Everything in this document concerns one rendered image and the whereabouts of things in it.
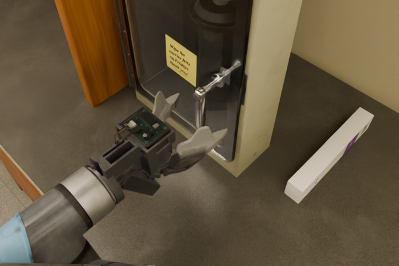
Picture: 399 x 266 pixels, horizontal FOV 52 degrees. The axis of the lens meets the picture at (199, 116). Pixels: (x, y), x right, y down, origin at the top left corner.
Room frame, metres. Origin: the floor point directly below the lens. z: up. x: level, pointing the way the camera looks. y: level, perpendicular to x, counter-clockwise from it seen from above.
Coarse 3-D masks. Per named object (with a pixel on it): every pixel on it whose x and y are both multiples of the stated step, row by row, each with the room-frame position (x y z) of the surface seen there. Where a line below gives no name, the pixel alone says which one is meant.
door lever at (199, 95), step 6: (216, 78) 0.47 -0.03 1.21; (210, 84) 0.45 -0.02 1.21; (216, 84) 0.46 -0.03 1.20; (222, 84) 0.46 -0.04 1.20; (198, 90) 0.44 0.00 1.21; (204, 90) 0.44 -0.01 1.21; (210, 90) 0.45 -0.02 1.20; (198, 96) 0.43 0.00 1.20; (204, 96) 0.43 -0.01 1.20; (198, 102) 0.43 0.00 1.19; (204, 102) 0.43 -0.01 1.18; (198, 108) 0.43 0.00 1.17; (204, 108) 0.43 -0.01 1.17; (198, 114) 0.43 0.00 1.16; (204, 114) 0.43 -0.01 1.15; (198, 120) 0.43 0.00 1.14; (204, 120) 0.43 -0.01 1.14; (198, 126) 0.43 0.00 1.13
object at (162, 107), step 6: (156, 96) 0.43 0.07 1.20; (162, 96) 0.45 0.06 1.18; (174, 96) 0.47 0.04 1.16; (156, 102) 0.43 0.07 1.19; (162, 102) 0.44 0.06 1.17; (168, 102) 0.46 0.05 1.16; (174, 102) 0.46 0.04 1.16; (156, 108) 0.43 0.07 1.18; (162, 108) 0.44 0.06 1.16; (168, 108) 0.45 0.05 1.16; (174, 108) 0.46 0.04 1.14; (156, 114) 0.42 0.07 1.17; (162, 114) 0.43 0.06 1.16; (168, 114) 0.44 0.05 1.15; (162, 120) 0.42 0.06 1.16
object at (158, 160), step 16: (144, 112) 0.38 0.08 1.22; (128, 128) 0.35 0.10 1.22; (144, 128) 0.36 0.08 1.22; (160, 128) 0.36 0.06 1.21; (128, 144) 0.33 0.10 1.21; (144, 144) 0.33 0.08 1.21; (160, 144) 0.35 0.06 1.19; (96, 160) 0.30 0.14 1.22; (112, 160) 0.31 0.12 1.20; (128, 160) 0.31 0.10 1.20; (144, 160) 0.32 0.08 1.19; (160, 160) 0.34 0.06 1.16; (112, 176) 0.29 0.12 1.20; (128, 176) 0.31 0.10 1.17; (144, 176) 0.33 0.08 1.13; (160, 176) 0.32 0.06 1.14
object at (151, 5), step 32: (128, 0) 0.62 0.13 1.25; (160, 0) 0.56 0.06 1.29; (192, 0) 0.51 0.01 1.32; (224, 0) 0.47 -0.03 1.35; (128, 32) 0.63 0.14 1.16; (160, 32) 0.56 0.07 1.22; (192, 32) 0.51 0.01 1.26; (224, 32) 0.46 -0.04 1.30; (160, 64) 0.57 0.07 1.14; (224, 64) 0.46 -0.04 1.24; (192, 96) 0.51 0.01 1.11; (224, 96) 0.46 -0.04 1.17; (192, 128) 0.51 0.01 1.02; (224, 160) 0.45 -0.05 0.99
